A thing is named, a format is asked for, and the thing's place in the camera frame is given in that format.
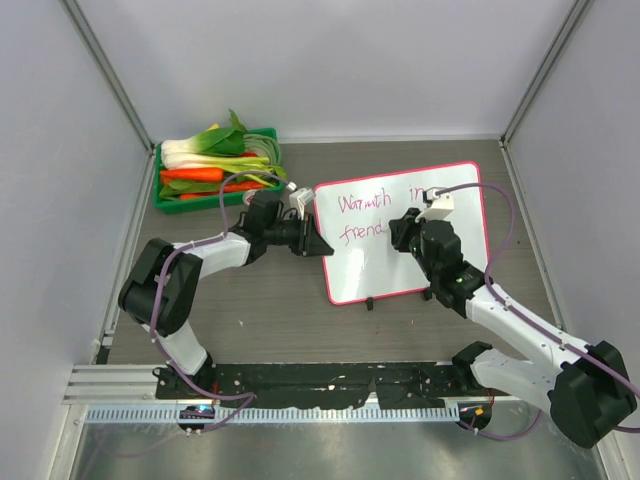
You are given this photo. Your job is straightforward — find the green leaf vegetable toy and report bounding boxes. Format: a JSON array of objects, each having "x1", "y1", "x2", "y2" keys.
[{"x1": 158, "y1": 179, "x2": 221, "y2": 201}]

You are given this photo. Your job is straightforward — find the orange carrot toy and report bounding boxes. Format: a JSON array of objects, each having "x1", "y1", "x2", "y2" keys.
[{"x1": 160, "y1": 167, "x2": 225, "y2": 183}]

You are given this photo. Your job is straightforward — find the green onion toy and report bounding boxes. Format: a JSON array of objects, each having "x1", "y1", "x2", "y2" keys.
[{"x1": 160, "y1": 154, "x2": 287, "y2": 187}]

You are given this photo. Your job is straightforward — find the green plastic tray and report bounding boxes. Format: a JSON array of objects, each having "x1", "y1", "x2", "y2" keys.
[{"x1": 152, "y1": 126, "x2": 290, "y2": 216}]

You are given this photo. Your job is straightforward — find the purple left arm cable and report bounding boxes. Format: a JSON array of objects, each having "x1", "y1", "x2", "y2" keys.
[{"x1": 149, "y1": 171, "x2": 296, "y2": 434}]

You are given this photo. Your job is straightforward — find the pink framed whiteboard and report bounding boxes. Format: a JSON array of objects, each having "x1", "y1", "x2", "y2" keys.
[{"x1": 315, "y1": 162, "x2": 481, "y2": 305}]

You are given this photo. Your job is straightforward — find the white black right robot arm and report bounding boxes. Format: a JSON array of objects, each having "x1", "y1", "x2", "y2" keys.
[{"x1": 389, "y1": 208, "x2": 639, "y2": 448}]

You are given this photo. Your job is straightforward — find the blue silver energy drink can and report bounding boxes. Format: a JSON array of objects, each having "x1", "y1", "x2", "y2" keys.
[{"x1": 242, "y1": 189, "x2": 258, "y2": 206}]

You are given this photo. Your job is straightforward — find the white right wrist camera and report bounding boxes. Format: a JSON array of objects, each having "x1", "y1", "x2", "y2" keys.
[{"x1": 415, "y1": 187, "x2": 455, "y2": 223}]

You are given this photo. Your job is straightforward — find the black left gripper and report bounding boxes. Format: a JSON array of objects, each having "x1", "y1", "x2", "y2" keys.
[{"x1": 265, "y1": 212, "x2": 333, "y2": 258}]

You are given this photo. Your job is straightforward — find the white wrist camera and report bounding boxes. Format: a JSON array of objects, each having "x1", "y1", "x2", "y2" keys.
[
  {"x1": 415, "y1": 187, "x2": 455, "y2": 223},
  {"x1": 286, "y1": 182, "x2": 315, "y2": 219}
]

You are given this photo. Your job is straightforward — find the white slotted cable duct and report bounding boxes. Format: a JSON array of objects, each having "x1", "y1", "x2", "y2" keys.
[{"x1": 85, "y1": 402, "x2": 459, "y2": 425}]

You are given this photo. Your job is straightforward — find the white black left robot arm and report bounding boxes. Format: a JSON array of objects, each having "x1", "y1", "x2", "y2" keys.
[{"x1": 118, "y1": 188, "x2": 334, "y2": 399}]

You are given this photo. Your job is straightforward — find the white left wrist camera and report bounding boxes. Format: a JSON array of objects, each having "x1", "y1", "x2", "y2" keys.
[{"x1": 286, "y1": 182, "x2": 315, "y2": 219}]

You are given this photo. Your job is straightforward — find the bok choy toy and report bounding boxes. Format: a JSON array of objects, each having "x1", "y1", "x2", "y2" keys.
[{"x1": 160, "y1": 110, "x2": 249, "y2": 159}]

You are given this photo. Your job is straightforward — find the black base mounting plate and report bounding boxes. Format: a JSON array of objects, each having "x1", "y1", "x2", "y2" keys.
[{"x1": 154, "y1": 360, "x2": 501, "y2": 410}]

